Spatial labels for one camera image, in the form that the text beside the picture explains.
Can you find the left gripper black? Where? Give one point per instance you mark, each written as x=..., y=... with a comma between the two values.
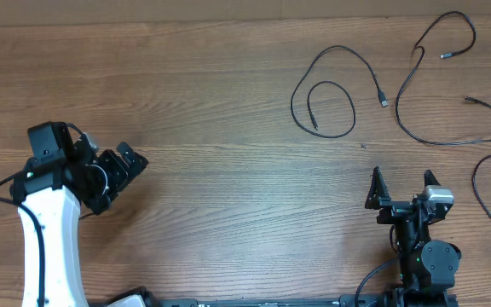
x=119, y=173

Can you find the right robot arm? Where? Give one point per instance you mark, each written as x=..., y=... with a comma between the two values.
x=427, y=267

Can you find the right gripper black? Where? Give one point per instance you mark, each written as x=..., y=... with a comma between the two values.
x=391, y=209

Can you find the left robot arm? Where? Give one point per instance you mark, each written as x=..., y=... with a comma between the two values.
x=61, y=177

